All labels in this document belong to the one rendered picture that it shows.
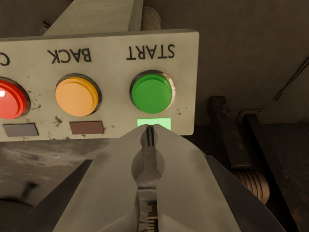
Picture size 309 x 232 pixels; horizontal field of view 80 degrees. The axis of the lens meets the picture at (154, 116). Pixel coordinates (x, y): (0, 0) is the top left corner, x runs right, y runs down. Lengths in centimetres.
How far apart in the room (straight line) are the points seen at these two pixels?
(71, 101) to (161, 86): 9
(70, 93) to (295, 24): 90
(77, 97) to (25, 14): 74
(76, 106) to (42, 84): 4
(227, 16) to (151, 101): 69
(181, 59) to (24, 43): 14
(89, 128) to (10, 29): 80
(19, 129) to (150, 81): 16
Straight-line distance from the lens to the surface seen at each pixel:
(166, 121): 20
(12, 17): 95
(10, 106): 23
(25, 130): 25
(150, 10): 74
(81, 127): 22
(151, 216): 248
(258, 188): 78
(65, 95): 20
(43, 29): 89
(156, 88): 18
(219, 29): 85
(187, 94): 19
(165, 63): 18
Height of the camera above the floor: 74
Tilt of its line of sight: 42 degrees down
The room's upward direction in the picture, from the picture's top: 179 degrees clockwise
